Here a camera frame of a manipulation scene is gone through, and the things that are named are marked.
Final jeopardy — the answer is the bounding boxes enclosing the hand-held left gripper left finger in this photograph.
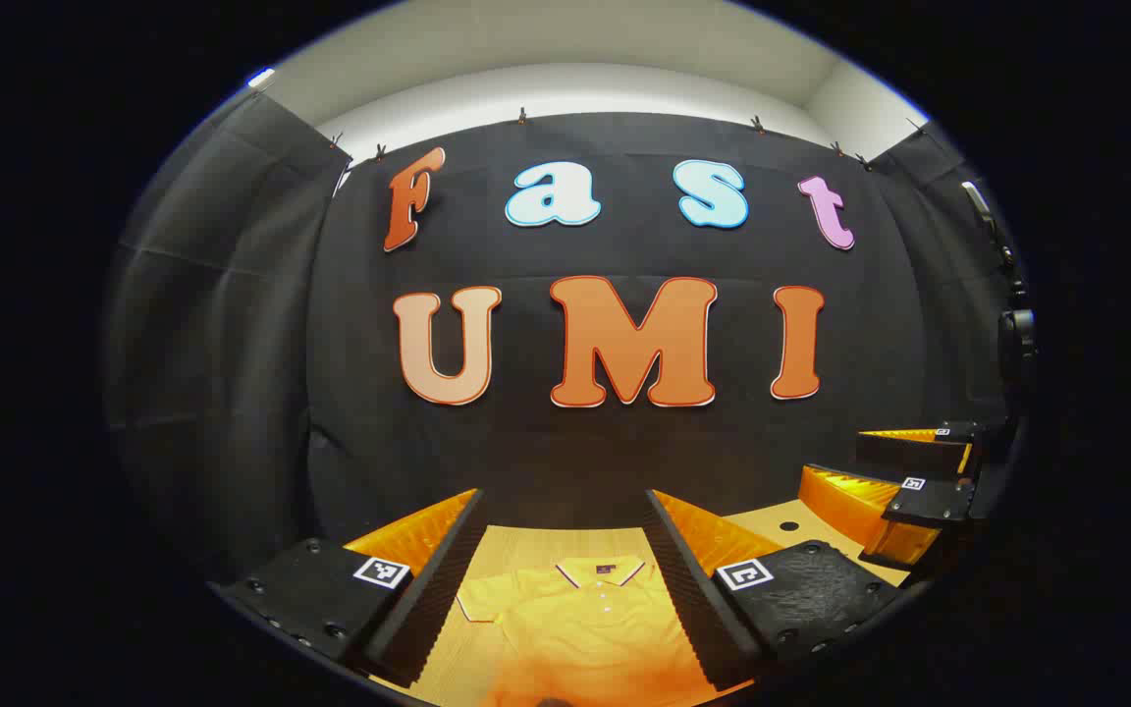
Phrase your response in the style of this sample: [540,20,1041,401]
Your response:
[215,487,486,688]

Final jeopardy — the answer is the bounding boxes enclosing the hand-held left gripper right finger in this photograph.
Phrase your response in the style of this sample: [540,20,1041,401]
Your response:
[644,488,910,691]

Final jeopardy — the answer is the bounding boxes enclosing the orange polo T-shirt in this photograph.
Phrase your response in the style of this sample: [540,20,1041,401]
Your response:
[455,555,724,707]

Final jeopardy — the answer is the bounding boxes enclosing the black backdrop cloth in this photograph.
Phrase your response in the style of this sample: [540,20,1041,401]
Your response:
[104,90,1028,590]

